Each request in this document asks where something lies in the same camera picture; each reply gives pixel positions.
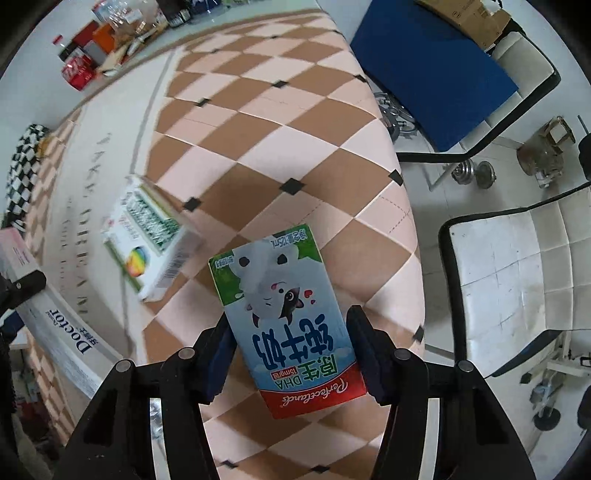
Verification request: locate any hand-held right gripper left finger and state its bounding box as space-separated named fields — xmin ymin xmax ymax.
xmin=51 ymin=316 xmax=237 ymax=480

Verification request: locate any clear glass jar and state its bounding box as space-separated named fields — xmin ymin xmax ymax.
xmin=516 ymin=115 xmax=578 ymax=188

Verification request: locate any cola bottle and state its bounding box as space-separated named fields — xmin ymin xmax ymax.
xmin=54 ymin=39 xmax=81 ymax=63

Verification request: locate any black and white checkered cloth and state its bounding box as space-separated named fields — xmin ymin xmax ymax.
xmin=4 ymin=124 xmax=51 ymax=232

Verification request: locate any checkered brown tablecloth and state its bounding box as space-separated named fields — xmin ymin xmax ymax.
xmin=9 ymin=7 xmax=426 ymax=480

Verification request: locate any red drink can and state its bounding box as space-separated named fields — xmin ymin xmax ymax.
xmin=61 ymin=54 xmax=96 ymax=92

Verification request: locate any shiny metal object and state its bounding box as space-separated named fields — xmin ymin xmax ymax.
xmin=376 ymin=90 xmax=419 ymax=139

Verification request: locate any red paper cup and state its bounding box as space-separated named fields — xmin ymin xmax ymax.
xmin=69 ymin=21 xmax=100 ymax=49

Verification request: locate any long white toothpaste box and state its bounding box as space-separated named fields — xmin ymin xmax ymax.
xmin=0 ymin=229 xmax=124 ymax=400

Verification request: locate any orange bottle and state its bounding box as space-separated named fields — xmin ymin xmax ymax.
xmin=92 ymin=23 xmax=118 ymax=55

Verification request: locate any clear plastic bag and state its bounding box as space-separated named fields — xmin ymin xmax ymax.
xmin=92 ymin=0 xmax=160 ymax=38

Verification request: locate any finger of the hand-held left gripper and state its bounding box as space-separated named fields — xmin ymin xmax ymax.
xmin=0 ymin=270 xmax=48 ymax=324

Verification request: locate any small green and white box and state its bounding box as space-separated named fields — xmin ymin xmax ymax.
xmin=100 ymin=175 xmax=204 ymax=303

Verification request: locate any black spray can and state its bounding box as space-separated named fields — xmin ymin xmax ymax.
xmin=157 ymin=0 xmax=192 ymax=28

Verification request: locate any open cardboard box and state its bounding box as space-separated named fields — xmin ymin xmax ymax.
xmin=416 ymin=0 xmax=513 ymax=51

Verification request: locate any metal dumbbell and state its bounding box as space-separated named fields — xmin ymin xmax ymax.
xmin=450 ymin=159 xmax=497 ymax=190

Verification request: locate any blue and white milk carton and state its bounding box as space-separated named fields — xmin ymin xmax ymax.
xmin=208 ymin=224 xmax=369 ymax=420

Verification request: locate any empty white padded chair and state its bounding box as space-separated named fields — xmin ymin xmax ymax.
xmin=438 ymin=180 xmax=591 ymax=432

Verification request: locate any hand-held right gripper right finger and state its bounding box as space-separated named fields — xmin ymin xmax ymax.
xmin=346 ymin=305 xmax=539 ymax=480

